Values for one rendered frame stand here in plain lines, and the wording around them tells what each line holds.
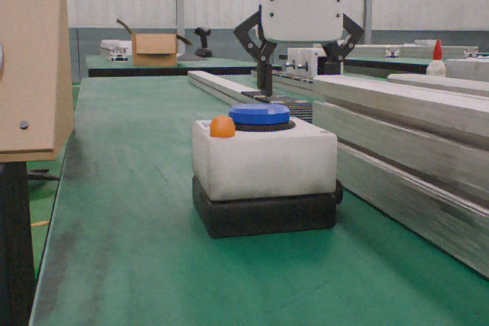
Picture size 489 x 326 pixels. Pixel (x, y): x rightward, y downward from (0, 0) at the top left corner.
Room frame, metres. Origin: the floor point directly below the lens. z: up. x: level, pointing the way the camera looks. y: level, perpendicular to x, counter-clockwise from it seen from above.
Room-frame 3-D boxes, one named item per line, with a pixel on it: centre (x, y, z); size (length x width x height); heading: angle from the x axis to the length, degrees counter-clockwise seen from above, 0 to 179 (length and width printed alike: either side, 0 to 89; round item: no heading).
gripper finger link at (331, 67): (0.70, -0.10, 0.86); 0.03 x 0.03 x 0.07; 14
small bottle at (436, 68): (1.09, -0.35, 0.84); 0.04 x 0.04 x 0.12
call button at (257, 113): (0.36, 0.00, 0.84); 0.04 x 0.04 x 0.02
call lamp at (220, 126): (0.32, 0.02, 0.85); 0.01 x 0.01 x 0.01
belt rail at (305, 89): (1.21, -0.11, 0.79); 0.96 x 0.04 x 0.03; 14
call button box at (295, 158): (0.36, -0.01, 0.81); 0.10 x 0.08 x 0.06; 104
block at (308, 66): (1.53, -0.16, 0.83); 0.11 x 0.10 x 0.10; 104
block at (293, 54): (1.65, -0.13, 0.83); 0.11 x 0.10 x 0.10; 106
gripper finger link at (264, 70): (0.68, 0.00, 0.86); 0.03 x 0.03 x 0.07; 14
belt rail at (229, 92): (1.16, 0.07, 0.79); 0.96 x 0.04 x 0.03; 14
